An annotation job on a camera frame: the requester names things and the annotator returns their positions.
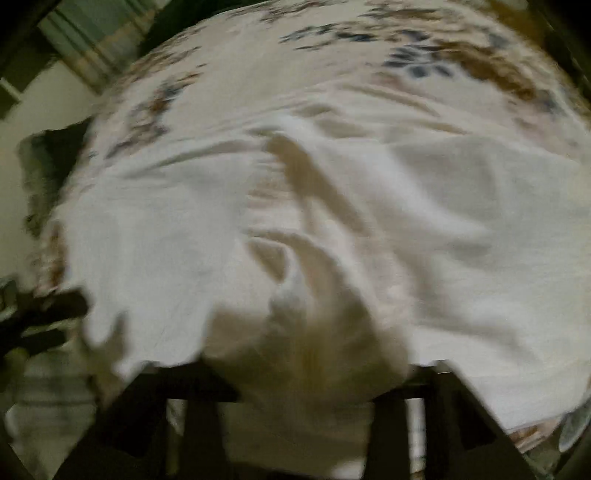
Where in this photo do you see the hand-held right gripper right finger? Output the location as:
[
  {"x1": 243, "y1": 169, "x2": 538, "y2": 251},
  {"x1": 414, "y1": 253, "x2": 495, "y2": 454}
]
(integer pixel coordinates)
[{"x1": 368, "y1": 360, "x2": 539, "y2": 480}]

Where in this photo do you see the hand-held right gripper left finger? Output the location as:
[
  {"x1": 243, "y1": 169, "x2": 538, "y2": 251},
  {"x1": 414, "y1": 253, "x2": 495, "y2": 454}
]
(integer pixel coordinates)
[{"x1": 54, "y1": 362, "x2": 242, "y2": 480}]

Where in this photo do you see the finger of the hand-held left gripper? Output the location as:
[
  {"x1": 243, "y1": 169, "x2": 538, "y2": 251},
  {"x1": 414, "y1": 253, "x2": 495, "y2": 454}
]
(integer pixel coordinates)
[
  {"x1": 0, "y1": 290, "x2": 89, "y2": 326},
  {"x1": 0, "y1": 326, "x2": 69, "y2": 360}
]

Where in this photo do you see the white cloth sheet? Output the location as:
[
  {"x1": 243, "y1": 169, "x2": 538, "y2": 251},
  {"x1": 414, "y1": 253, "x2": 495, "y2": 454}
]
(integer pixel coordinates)
[{"x1": 58, "y1": 113, "x2": 591, "y2": 480}]

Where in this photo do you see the dark grey pillow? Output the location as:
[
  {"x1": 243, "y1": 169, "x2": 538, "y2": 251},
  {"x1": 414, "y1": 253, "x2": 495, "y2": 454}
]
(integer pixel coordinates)
[{"x1": 17, "y1": 117, "x2": 93, "y2": 237}]

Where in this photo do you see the striped curtain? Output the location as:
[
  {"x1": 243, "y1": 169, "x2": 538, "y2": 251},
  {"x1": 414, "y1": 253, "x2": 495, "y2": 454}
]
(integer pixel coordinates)
[{"x1": 37, "y1": 0, "x2": 160, "y2": 95}]

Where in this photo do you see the floral bed sheet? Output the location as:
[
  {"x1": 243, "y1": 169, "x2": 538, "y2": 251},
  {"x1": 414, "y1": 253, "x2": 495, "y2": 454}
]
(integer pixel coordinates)
[{"x1": 28, "y1": 0, "x2": 591, "y2": 455}]

